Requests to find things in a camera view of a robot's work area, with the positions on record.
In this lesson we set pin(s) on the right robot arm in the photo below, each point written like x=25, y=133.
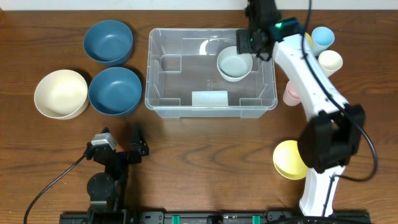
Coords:
x=334, y=127

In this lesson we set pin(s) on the clear plastic storage container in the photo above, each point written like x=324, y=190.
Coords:
x=183, y=79

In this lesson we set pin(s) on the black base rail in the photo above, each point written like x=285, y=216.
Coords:
x=157, y=217

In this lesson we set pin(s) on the pink cup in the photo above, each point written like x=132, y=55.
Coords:
x=290, y=96

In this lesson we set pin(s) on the far yellow cup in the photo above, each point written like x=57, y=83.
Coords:
x=308, y=38

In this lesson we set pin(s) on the near blue bowl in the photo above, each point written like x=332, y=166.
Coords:
x=115, y=91

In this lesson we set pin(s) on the small white bowl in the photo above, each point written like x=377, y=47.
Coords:
x=232, y=75

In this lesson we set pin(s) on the large cream bowl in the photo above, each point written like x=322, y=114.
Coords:
x=62, y=94

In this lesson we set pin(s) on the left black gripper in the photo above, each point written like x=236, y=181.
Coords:
x=123, y=156

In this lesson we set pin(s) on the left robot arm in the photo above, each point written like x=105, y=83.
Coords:
x=107, y=189

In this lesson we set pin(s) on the small grey bowl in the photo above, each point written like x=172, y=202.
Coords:
x=228, y=58

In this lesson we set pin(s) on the blue bowl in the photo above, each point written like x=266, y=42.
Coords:
x=109, y=43
x=115, y=91

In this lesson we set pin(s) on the cream cup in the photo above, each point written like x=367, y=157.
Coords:
x=330, y=62

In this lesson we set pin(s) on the small yellow bowl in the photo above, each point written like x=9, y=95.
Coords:
x=287, y=160

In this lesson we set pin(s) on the far blue bowl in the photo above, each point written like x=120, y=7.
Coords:
x=109, y=43

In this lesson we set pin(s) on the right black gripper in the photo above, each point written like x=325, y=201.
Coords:
x=245, y=42

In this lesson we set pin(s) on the light blue cup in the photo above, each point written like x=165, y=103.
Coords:
x=322, y=38

